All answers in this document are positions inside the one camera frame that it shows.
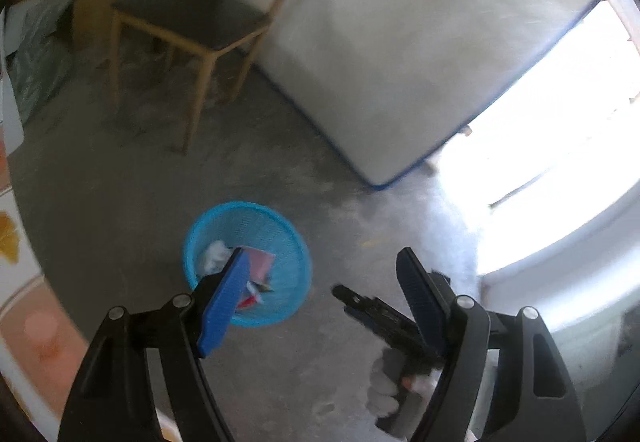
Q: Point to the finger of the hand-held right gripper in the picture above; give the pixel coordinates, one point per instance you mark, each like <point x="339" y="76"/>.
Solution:
<point x="375" y="308"/>
<point x="400" y="342"/>

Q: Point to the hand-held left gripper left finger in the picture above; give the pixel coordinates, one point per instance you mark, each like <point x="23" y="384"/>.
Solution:
<point x="225" y="302"/>

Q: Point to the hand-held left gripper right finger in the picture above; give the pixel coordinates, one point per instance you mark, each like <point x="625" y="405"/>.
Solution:
<point x="422" y="307"/>

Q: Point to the red dark wrapper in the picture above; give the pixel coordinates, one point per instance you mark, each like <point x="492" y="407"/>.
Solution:
<point x="255" y="292"/>

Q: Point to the white paper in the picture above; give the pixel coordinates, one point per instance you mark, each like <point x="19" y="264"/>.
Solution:
<point x="215" y="254"/>

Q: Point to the pink packet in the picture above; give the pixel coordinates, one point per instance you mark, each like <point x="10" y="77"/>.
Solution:
<point x="260" y="264"/>

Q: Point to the blue mesh wastebasket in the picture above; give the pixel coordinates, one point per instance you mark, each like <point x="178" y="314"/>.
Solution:
<point x="280" y="242"/>

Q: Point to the person's right hand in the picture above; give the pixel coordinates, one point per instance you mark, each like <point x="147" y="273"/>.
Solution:
<point x="385" y="387"/>

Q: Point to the white mattress blue edging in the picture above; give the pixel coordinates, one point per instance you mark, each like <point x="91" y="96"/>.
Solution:
<point x="425" y="47"/>

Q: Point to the wooden chair dark seat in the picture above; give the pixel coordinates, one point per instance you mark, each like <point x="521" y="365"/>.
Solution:
<point x="190" y="12"/>

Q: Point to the grey woven sack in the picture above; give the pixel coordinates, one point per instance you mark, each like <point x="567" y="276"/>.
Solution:
<point x="40" y="52"/>

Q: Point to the brown cardboard box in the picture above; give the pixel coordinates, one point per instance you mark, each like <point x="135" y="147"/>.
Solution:
<point x="92" y="20"/>

